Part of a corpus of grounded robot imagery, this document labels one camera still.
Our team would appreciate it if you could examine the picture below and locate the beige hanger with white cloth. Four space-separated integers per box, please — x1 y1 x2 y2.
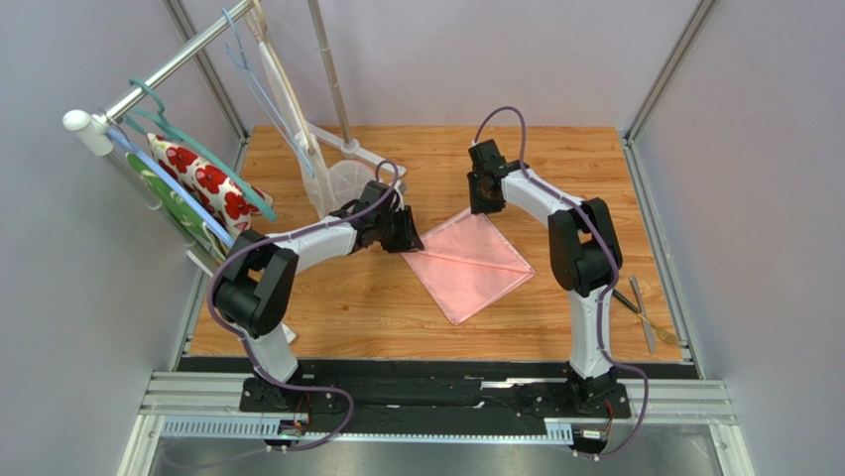
246 1 335 218

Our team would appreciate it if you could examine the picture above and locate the blue plastic hanger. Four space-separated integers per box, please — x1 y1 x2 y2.
105 128 234 247

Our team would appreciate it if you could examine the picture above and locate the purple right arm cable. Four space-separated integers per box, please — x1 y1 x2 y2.
472 106 651 461

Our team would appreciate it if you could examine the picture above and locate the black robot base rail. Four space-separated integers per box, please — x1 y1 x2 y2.
239 359 632 436

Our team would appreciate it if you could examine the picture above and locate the green patterned cloth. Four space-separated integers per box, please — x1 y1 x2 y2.
126 153 224 261

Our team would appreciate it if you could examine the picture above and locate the pink cloth napkin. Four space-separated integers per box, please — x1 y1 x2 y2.
403 208 536 325

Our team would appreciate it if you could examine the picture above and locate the light blue thin hanger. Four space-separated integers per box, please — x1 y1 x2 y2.
221 8 315 179

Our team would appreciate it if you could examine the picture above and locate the teal plastic hanger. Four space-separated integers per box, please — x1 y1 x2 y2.
124 77 278 221

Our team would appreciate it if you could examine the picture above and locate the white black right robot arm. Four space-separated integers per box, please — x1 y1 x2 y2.
467 140 622 414

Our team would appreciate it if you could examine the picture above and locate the red floral white cloth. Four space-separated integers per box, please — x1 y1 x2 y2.
146 133 263 236

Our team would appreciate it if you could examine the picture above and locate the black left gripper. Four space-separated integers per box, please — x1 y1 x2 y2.
375 205 425 254

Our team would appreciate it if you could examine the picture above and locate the metal clothes rack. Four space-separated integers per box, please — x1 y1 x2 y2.
60 0 408 346

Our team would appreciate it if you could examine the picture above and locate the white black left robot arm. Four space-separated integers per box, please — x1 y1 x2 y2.
206 180 424 388

